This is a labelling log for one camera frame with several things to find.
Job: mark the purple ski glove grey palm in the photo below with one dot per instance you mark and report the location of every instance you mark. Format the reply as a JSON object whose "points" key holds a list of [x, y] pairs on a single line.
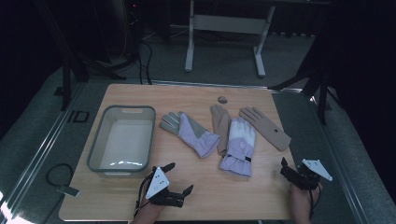
{"points": [[193, 134]]}

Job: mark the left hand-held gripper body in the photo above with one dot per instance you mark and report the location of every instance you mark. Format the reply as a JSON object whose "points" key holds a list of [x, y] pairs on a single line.
{"points": [[157, 183]]}

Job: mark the beige knit glove with button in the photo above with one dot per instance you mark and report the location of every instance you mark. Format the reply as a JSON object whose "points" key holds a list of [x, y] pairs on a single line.
{"points": [[267, 127]]}

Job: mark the person's left hand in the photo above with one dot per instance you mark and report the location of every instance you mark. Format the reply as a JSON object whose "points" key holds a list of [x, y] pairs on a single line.
{"points": [[152, 210]]}

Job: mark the grey plastic bin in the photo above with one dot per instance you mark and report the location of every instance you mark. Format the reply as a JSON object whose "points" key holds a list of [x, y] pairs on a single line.
{"points": [[124, 146]]}

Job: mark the black metal stand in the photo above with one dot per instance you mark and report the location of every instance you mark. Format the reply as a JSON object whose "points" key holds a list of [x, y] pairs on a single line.
{"points": [[66, 81], [322, 93]]}

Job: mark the person's right hand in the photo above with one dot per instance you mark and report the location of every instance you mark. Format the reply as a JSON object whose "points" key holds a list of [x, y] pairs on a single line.
{"points": [[300, 196]]}

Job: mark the white desk frame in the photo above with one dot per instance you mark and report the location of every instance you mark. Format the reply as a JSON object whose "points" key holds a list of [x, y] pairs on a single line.
{"points": [[229, 24]]}

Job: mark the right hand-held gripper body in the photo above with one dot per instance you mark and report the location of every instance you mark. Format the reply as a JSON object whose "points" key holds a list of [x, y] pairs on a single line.
{"points": [[316, 168]]}

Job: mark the grey tape piece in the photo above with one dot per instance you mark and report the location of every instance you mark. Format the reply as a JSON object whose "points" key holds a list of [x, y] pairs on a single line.
{"points": [[69, 191]]}

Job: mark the purple ski glove white fingers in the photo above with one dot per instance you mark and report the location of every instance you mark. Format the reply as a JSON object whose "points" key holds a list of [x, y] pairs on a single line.
{"points": [[238, 146]]}

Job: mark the plain beige knit glove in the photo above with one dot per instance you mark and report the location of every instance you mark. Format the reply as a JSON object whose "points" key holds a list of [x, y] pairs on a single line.
{"points": [[219, 121]]}

